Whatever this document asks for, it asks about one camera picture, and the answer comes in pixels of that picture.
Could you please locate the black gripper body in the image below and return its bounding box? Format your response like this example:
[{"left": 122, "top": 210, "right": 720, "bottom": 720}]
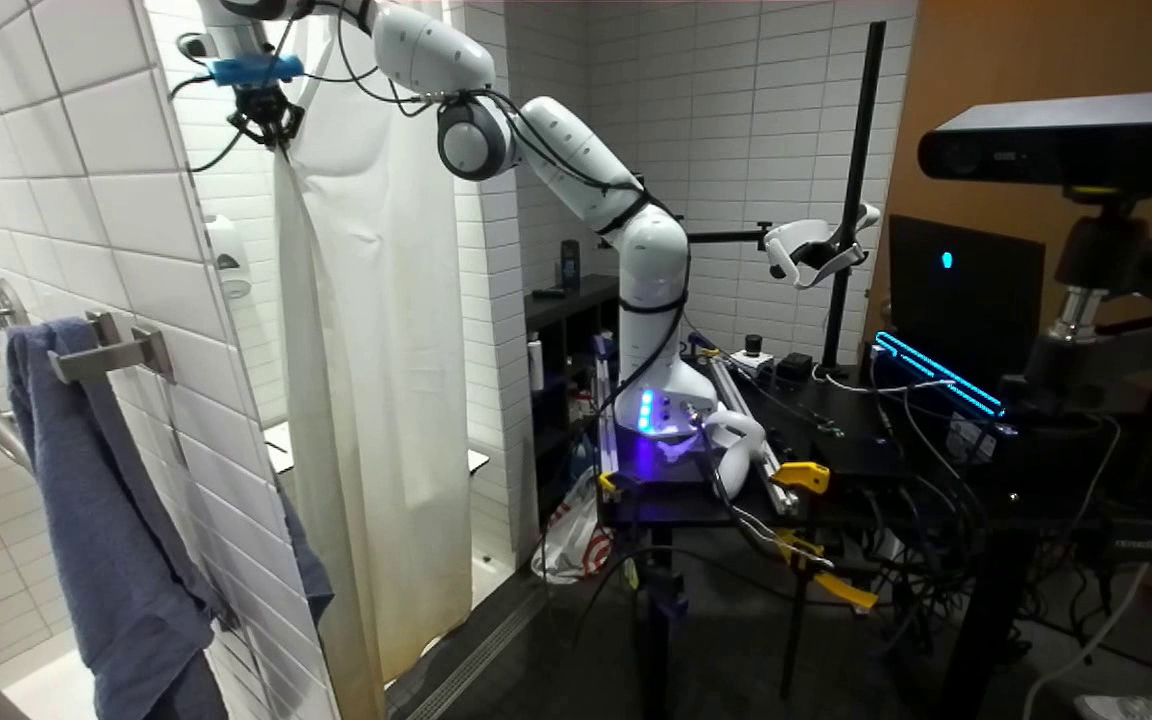
[{"left": 230, "top": 81, "right": 308, "bottom": 138}]

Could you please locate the white shower curtain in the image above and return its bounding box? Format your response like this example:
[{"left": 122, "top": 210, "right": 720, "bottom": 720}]
[{"left": 274, "top": 13, "right": 480, "bottom": 720}]

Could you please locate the purple lit robot base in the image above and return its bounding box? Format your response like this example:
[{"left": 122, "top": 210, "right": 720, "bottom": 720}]
[{"left": 595, "top": 381, "right": 720, "bottom": 491}]

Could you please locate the metal towel hook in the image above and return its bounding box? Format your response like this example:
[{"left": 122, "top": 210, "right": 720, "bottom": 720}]
[{"left": 47, "top": 309, "right": 175, "bottom": 386}]

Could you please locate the small dark bottle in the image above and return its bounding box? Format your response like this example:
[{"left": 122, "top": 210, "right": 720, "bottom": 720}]
[{"left": 555, "top": 237, "right": 587, "bottom": 292}]

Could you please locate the black shelf unit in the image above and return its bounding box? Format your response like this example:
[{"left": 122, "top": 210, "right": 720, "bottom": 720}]
[{"left": 526, "top": 274, "right": 629, "bottom": 524}]

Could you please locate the blue hanging towel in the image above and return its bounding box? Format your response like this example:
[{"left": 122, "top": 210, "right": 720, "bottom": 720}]
[{"left": 4, "top": 311, "right": 339, "bottom": 720}]

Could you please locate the white red bag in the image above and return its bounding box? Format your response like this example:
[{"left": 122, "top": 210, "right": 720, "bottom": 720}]
[{"left": 529, "top": 470, "right": 622, "bottom": 594}]

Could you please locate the small white black gadget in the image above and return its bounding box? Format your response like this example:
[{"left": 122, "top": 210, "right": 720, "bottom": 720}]
[{"left": 727, "top": 334, "right": 786, "bottom": 377}]

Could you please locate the black vertical pole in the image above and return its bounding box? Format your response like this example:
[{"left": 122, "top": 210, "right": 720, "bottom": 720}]
[{"left": 820, "top": 18, "right": 892, "bottom": 377}]

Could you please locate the black tripod stand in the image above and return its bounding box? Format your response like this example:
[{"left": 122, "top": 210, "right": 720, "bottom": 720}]
[{"left": 599, "top": 475, "right": 739, "bottom": 720}]

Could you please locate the yellow clamp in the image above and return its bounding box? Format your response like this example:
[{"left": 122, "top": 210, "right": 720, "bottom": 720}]
[
  {"left": 807, "top": 569, "right": 887, "bottom": 615},
  {"left": 771, "top": 457, "right": 837, "bottom": 496}
]

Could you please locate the black equipment table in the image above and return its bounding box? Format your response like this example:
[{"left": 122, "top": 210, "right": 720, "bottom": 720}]
[{"left": 720, "top": 353, "right": 1152, "bottom": 720}]

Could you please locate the blue lit strip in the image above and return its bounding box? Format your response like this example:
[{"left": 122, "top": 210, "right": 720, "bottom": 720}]
[{"left": 873, "top": 329, "right": 1012, "bottom": 419}]

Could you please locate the black monitor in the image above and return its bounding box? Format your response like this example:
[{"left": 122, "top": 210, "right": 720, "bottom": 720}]
[{"left": 887, "top": 211, "right": 1054, "bottom": 396}]

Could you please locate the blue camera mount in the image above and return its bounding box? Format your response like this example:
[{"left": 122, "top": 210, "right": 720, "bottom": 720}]
[{"left": 210, "top": 54, "right": 308, "bottom": 94}]

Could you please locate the thin black cable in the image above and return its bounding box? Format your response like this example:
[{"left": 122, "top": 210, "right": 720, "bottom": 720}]
[{"left": 169, "top": 31, "right": 262, "bottom": 176}]

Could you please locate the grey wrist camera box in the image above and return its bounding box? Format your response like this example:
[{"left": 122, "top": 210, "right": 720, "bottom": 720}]
[{"left": 171, "top": 31, "right": 220, "bottom": 70}]

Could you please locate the white wall dispenser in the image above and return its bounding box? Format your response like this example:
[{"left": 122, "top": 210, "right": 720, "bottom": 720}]
[{"left": 210, "top": 211, "right": 256, "bottom": 299}]

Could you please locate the white bracket device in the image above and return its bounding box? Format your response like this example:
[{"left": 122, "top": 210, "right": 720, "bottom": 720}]
[{"left": 759, "top": 195, "right": 887, "bottom": 292}]

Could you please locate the white curved handle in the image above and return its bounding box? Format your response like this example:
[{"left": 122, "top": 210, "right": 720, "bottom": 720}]
[{"left": 703, "top": 406, "right": 771, "bottom": 499}]

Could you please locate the black bar camera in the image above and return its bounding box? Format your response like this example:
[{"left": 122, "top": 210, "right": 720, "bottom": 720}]
[{"left": 918, "top": 83, "right": 1152, "bottom": 195}]

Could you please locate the white floor cable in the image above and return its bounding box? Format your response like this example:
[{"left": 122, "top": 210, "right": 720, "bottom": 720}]
[{"left": 1022, "top": 558, "right": 1152, "bottom": 720}]

